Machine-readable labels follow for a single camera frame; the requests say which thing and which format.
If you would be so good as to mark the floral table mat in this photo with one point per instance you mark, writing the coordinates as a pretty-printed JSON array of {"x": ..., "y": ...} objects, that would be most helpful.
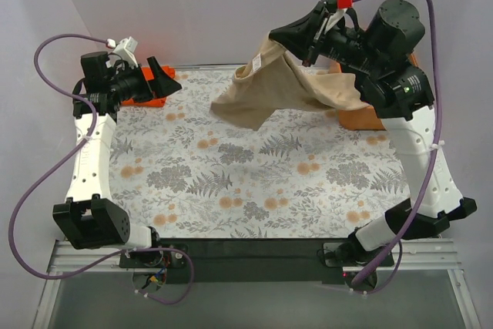
[{"x": 186, "y": 173}]

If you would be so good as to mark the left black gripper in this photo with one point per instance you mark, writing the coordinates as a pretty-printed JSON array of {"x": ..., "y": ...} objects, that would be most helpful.
[{"x": 145, "y": 80}]

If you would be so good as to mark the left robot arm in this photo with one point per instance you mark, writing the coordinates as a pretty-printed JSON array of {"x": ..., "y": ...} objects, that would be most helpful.
[{"x": 89, "y": 218}]

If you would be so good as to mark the orange plastic basket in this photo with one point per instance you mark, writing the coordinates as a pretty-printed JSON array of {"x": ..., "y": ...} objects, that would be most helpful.
[{"x": 353, "y": 114}]

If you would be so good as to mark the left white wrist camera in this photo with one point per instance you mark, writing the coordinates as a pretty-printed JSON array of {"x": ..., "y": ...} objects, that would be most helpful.
[{"x": 125, "y": 50}]

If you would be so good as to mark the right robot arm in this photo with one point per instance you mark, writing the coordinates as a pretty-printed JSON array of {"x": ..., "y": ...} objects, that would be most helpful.
[{"x": 401, "y": 95}]

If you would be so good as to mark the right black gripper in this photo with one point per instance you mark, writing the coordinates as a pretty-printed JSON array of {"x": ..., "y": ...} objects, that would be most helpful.
[{"x": 313, "y": 36}]

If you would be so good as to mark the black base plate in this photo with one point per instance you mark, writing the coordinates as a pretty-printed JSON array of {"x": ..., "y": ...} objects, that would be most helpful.
[{"x": 253, "y": 260}]

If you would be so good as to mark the aluminium mounting rail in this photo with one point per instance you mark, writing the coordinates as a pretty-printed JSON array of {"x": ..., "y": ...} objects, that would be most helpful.
[{"x": 420, "y": 285}]

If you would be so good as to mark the beige t shirt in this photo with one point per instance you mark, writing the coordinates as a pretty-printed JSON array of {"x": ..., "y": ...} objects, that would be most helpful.
[{"x": 272, "y": 81}]

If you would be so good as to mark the folded orange t shirt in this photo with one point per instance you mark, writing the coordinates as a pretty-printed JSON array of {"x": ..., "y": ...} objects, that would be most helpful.
[{"x": 157, "y": 101}]

